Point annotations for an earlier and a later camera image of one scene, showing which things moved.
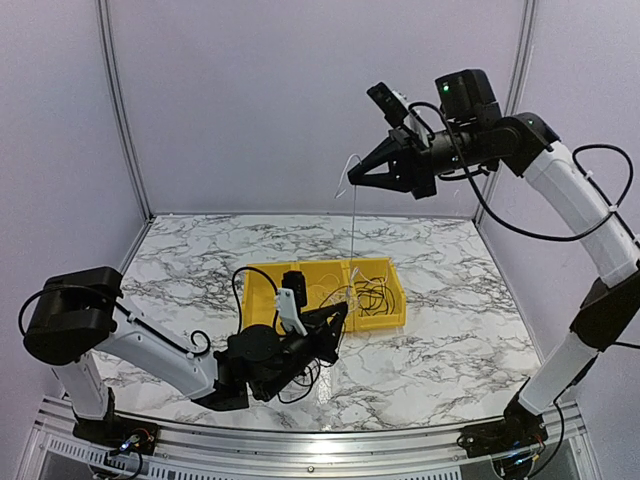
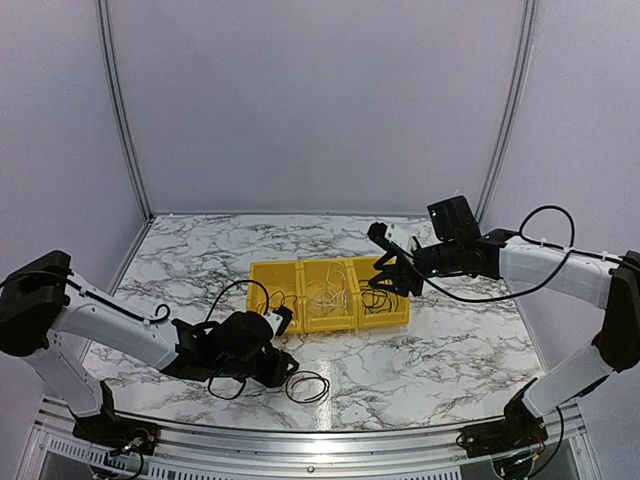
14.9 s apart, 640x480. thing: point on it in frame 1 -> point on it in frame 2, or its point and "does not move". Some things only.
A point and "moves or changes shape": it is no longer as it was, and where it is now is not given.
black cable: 374,296 does not move
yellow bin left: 261,283 does not move
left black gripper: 327,339 -> 277,374
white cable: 345,295 -> 332,293
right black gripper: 414,165 -> 402,279
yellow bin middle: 329,283 does not move
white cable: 355,274 moves or changes shape
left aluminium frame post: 106,29 does not move
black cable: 374,296 does not move
